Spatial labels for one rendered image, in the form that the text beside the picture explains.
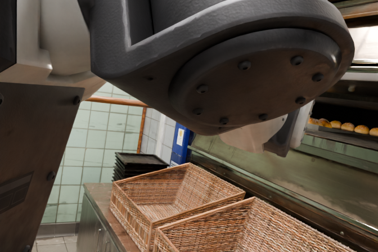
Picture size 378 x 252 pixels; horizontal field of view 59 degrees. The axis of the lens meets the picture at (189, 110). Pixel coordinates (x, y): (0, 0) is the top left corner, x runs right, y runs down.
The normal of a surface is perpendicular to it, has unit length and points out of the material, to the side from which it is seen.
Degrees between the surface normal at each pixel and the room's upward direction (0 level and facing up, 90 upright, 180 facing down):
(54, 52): 139
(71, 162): 90
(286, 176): 70
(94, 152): 90
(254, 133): 147
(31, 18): 83
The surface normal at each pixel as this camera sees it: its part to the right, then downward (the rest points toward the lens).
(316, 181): -0.77, -0.44
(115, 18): -0.48, -0.33
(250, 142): -0.03, 0.91
